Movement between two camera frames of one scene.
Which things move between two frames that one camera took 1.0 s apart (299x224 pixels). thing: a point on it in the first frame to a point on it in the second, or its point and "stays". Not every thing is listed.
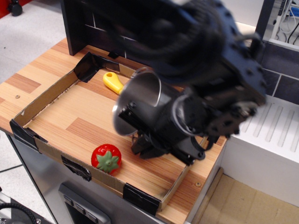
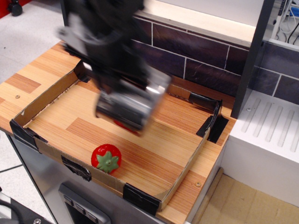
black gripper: x=182 y=126 to x=115 y=63
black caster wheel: x=15 y=8 stays
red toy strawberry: x=106 y=157 stays
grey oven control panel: x=80 y=208 stays
